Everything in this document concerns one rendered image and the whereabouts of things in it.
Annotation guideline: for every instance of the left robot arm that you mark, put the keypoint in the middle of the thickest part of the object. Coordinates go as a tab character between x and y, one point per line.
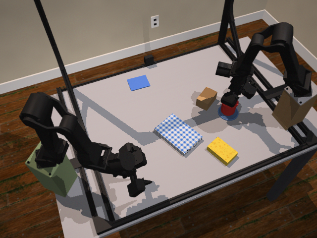
295	76

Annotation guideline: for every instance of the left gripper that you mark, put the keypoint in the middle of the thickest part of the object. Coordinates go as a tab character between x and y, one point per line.
230	98

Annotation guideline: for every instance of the red cup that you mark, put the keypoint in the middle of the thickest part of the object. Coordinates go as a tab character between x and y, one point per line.
228	111

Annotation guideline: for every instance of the yellow sponge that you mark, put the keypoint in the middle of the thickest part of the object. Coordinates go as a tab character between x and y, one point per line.
222	151

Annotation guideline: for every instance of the blue flat rectangular pad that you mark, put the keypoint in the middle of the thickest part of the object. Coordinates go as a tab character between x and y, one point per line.
138	82

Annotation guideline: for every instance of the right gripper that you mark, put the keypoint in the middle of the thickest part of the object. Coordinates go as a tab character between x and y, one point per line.
137	185

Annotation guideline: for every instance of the blue round coaster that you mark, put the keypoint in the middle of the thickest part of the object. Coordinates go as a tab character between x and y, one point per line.
229	118

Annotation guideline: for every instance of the blue and white checkered towel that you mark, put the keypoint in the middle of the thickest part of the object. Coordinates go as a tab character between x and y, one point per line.
178	134

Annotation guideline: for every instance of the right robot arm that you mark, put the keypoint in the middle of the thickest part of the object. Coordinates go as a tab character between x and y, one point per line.
37	114

